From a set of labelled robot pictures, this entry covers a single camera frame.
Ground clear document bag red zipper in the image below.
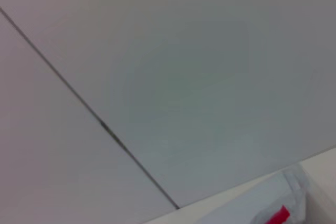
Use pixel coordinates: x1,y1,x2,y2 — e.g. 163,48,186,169
207,163,312,224

